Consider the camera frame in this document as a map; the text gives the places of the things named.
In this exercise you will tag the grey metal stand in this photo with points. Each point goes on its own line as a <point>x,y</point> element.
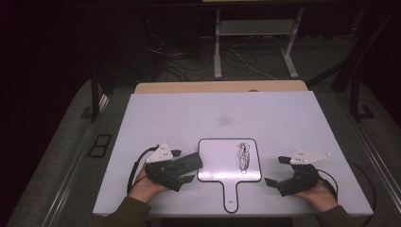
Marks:
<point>257,27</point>

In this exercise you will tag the black floor outlet frame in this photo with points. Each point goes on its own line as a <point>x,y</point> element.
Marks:
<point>99,145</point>

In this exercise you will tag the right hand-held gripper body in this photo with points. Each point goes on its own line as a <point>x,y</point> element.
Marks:
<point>302,179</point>

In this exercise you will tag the black angled stand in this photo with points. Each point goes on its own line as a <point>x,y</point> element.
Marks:
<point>356,56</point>

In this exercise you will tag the person's right hand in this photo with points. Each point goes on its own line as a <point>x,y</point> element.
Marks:
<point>320,197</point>

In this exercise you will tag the wooden table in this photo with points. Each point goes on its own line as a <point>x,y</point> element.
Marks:
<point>220,86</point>

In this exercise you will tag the black stand post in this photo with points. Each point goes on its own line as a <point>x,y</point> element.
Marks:
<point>94,94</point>

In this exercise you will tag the person's left hand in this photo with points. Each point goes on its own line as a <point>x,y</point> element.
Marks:
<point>143,189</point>

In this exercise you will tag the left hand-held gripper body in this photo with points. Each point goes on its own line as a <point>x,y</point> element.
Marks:
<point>159,170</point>

